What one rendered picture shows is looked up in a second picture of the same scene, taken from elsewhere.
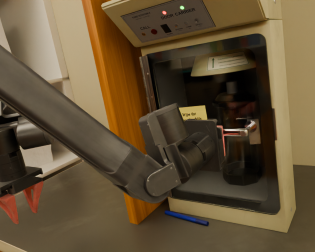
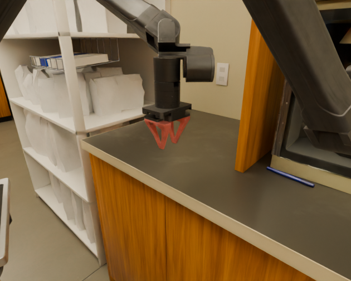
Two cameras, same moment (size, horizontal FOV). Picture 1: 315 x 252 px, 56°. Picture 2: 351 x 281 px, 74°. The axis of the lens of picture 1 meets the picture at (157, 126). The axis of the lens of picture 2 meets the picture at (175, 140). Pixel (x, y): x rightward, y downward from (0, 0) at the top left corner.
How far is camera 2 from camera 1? 0.28 m
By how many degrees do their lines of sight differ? 11
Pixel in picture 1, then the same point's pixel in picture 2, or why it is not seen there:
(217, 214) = (323, 180)
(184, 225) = (289, 183)
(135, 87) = not seen: hidden behind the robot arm
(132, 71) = not seen: hidden behind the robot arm
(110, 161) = (340, 102)
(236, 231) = (345, 198)
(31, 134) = (200, 67)
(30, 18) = not seen: outside the picture
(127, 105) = (265, 63)
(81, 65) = (185, 26)
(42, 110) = (301, 24)
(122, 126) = (257, 81)
